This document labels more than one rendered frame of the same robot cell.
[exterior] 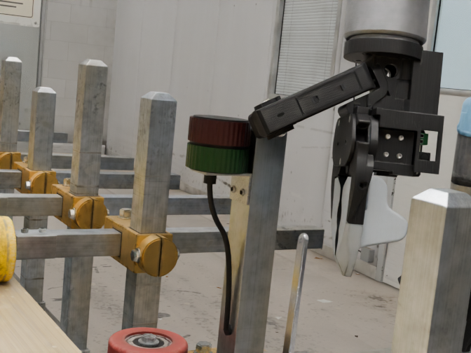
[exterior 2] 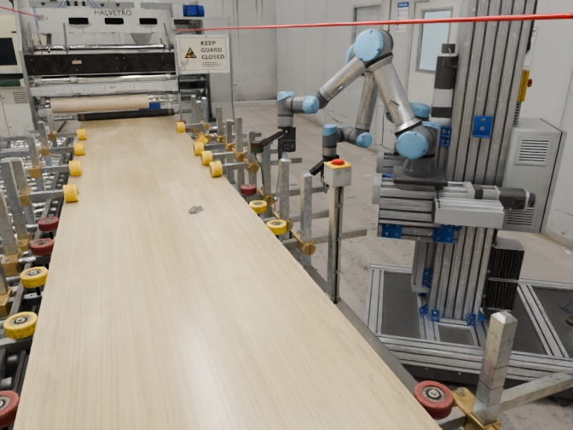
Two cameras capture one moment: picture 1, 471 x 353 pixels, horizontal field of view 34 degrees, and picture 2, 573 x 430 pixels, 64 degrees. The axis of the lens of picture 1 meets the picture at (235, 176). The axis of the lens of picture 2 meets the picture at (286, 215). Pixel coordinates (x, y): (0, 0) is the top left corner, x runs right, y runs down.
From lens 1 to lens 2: 1.52 m
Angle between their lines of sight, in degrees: 17
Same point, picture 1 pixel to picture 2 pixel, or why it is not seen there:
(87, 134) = (238, 136)
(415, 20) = (288, 122)
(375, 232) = not seen: hidden behind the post
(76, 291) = (240, 177)
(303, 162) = not seen: hidden behind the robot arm
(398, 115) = (286, 141)
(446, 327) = (285, 180)
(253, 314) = (268, 180)
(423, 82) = (292, 133)
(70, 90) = (256, 71)
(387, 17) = (282, 122)
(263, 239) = (268, 165)
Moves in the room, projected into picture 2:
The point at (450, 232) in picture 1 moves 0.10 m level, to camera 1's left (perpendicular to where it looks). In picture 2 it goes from (282, 165) to (260, 164)
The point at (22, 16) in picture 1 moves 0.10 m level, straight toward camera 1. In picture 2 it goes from (222, 69) to (222, 70)
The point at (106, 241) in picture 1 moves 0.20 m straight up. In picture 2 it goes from (242, 165) to (240, 128)
